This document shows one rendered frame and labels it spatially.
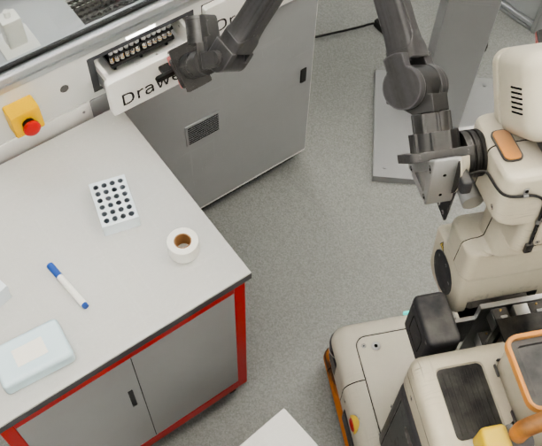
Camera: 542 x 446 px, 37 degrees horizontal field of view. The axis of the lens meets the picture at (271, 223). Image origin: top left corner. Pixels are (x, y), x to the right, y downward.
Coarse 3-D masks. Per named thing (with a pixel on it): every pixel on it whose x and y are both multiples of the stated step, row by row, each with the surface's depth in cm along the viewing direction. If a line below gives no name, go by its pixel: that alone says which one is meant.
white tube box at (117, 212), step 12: (108, 180) 183; (120, 180) 184; (96, 192) 182; (108, 192) 183; (120, 192) 182; (96, 204) 180; (108, 204) 180; (120, 204) 180; (132, 204) 180; (108, 216) 178; (120, 216) 179; (132, 216) 178; (108, 228) 178; (120, 228) 180
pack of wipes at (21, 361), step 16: (32, 336) 162; (48, 336) 162; (64, 336) 162; (0, 352) 160; (16, 352) 160; (32, 352) 160; (48, 352) 160; (64, 352) 160; (0, 368) 158; (16, 368) 158; (32, 368) 158; (48, 368) 160; (16, 384) 157
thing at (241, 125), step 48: (288, 48) 230; (96, 96) 197; (192, 96) 220; (240, 96) 233; (288, 96) 249; (0, 144) 189; (192, 144) 236; (240, 144) 252; (288, 144) 271; (192, 192) 256
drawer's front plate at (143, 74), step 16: (144, 64) 185; (160, 64) 187; (112, 80) 182; (128, 80) 184; (144, 80) 188; (176, 80) 195; (112, 96) 185; (128, 96) 189; (144, 96) 192; (112, 112) 190
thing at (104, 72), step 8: (176, 24) 200; (184, 24) 197; (176, 32) 203; (184, 32) 198; (176, 40) 202; (184, 40) 201; (160, 48) 200; (144, 56) 199; (96, 64) 189; (104, 64) 197; (128, 64) 197; (104, 72) 188; (112, 72) 196; (120, 72) 196; (104, 80) 189; (104, 88) 192
